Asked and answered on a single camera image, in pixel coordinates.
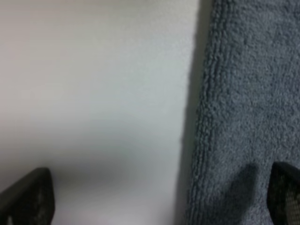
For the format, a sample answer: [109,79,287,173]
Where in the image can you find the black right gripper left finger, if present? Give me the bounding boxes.
[0,167,55,225]

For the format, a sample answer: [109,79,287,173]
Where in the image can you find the grey towel with orange pattern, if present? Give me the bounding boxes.
[184,0,300,225]

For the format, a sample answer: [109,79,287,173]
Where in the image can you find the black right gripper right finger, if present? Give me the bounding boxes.
[267,162,300,225]

